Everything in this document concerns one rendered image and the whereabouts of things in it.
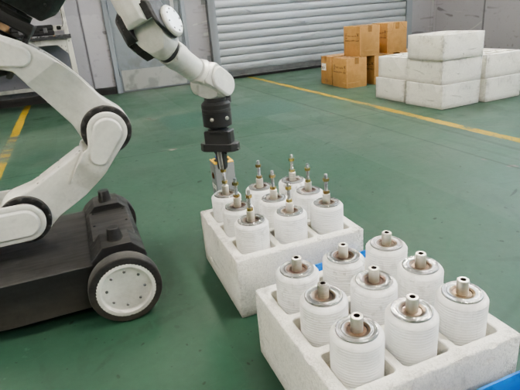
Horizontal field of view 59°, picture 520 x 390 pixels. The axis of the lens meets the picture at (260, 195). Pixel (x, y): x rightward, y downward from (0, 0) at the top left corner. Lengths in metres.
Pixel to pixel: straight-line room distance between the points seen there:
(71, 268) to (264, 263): 0.53
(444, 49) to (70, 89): 2.89
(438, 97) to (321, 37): 3.52
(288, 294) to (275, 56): 5.88
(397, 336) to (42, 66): 1.08
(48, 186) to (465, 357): 1.15
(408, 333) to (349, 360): 0.12
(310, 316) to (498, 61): 3.45
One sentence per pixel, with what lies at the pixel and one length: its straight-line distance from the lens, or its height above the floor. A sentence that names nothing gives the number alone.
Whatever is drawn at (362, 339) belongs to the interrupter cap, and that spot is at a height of 0.25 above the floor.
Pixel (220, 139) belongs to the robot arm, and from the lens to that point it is 1.41.
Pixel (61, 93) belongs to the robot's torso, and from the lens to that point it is 1.42.
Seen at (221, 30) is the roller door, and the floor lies 0.63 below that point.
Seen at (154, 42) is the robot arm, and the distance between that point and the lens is 1.22.
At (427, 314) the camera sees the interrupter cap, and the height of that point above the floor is 0.25.
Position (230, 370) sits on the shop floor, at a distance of 1.17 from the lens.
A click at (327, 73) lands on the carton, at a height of 0.11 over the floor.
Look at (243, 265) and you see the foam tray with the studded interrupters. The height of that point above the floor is 0.16.
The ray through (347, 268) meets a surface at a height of 0.24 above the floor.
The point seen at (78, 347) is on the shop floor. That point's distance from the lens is 1.37.
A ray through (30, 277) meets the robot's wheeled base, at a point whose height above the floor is 0.17.
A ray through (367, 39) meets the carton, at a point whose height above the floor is 0.47.
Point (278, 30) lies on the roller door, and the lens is 6.76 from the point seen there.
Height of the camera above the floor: 0.78
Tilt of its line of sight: 21 degrees down
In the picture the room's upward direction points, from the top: 5 degrees counter-clockwise
